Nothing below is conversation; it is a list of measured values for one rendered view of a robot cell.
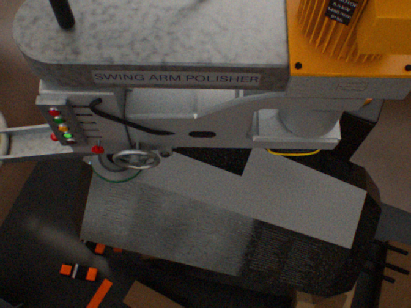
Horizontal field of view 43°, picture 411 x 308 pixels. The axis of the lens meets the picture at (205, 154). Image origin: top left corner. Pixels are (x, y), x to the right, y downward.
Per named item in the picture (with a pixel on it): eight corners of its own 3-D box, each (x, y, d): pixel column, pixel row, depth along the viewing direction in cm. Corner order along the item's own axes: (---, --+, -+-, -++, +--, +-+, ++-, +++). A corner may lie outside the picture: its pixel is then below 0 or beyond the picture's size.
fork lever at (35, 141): (178, 107, 185) (174, 101, 180) (177, 157, 178) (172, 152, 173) (8, 126, 202) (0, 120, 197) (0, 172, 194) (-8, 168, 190)
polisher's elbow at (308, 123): (289, 76, 170) (300, 42, 152) (345, 97, 167) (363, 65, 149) (268, 125, 163) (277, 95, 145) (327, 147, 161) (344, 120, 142)
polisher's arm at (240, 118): (323, 109, 186) (364, 29, 141) (328, 170, 178) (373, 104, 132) (118, 106, 186) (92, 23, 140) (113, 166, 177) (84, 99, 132)
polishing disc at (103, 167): (155, 165, 201) (155, 164, 200) (104, 190, 197) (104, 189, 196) (130, 121, 208) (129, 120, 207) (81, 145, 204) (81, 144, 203)
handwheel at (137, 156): (162, 144, 174) (159, 125, 160) (161, 172, 170) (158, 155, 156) (117, 143, 173) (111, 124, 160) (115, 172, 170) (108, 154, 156)
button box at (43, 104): (88, 139, 162) (66, 95, 136) (87, 146, 161) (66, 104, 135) (62, 138, 162) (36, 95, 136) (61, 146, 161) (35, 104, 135)
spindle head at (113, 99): (184, 100, 183) (180, 23, 141) (182, 158, 175) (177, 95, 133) (81, 98, 182) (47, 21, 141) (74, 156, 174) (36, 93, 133)
